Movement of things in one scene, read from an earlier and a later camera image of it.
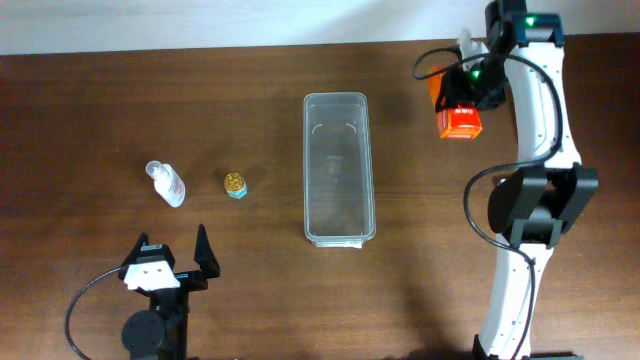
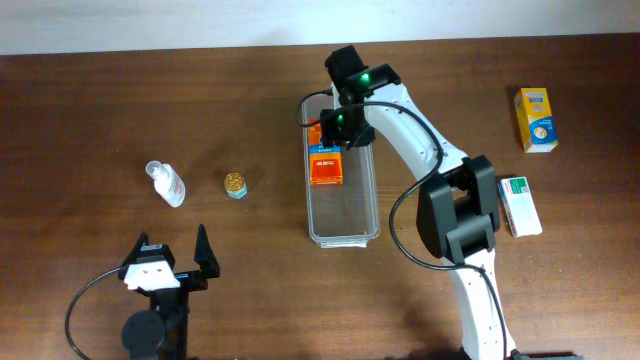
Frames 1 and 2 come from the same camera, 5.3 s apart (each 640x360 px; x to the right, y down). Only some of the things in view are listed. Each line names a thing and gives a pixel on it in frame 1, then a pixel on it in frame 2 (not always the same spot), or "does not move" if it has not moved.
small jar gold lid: [235, 185] does not move
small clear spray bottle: [167, 182] does not move
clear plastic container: [338, 171] does not move
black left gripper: [202, 255] does not move
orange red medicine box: [455, 122] → [326, 162]
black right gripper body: [479, 85] → [343, 126]
